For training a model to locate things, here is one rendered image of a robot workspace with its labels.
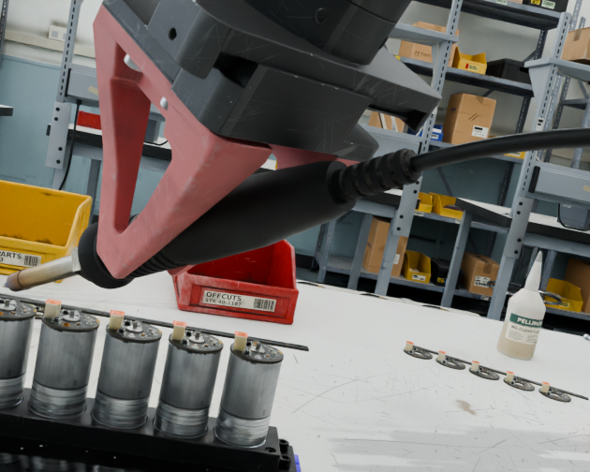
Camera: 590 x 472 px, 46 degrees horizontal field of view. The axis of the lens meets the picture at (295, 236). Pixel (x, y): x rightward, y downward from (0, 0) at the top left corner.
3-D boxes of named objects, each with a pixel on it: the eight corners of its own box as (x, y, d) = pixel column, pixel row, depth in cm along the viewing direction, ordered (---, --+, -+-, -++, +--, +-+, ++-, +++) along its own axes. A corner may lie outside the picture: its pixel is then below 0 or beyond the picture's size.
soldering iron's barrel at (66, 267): (-2, 302, 28) (90, 277, 24) (-5, 264, 29) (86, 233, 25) (31, 301, 29) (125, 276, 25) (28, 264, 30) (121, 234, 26)
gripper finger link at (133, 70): (5, 196, 23) (125, -70, 19) (173, 206, 28) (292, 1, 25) (95, 349, 20) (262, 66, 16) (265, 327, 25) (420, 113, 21)
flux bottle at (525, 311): (513, 360, 63) (541, 254, 62) (488, 346, 66) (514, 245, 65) (539, 361, 65) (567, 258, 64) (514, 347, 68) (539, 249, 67)
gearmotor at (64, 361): (75, 440, 31) (94, 330, 30) (18, 432, 30) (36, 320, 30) (87, 417, 33) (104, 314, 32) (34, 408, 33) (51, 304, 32)
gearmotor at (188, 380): (201, 459, 31) (223, 351, 31) (147, 451, 31) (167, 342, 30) (204, 435, 34) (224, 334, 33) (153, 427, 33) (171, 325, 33)
